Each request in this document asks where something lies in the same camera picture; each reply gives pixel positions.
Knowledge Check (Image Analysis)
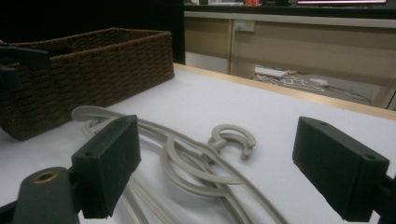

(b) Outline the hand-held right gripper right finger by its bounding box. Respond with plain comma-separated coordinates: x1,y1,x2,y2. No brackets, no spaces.
291,116,390,223

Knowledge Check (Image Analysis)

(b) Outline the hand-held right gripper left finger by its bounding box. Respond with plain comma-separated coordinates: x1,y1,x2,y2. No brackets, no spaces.
71,115,142,218

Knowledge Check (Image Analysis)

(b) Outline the brown wicker basket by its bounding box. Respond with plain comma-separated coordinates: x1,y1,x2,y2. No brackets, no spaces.
0,27,176,142

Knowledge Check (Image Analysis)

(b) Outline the grey plastic clothes hanger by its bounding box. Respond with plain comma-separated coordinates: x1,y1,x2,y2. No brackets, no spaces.
80,118,260,224
71,105,292,224

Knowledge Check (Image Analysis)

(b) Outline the white power strip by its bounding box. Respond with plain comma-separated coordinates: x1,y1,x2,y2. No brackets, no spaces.
254,65,290,78

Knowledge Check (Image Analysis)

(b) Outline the light wooden bench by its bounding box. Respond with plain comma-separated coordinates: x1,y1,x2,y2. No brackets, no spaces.
183,10,396,110

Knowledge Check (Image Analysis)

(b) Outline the white table mat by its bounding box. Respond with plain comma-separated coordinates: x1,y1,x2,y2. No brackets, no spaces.
0,67,396,224

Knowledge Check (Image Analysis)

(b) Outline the white cable bundle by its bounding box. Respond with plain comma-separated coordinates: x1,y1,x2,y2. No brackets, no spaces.
255,73,325,93

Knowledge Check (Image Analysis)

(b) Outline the white wall socket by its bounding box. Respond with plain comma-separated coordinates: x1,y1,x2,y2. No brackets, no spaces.
233,20,255,33

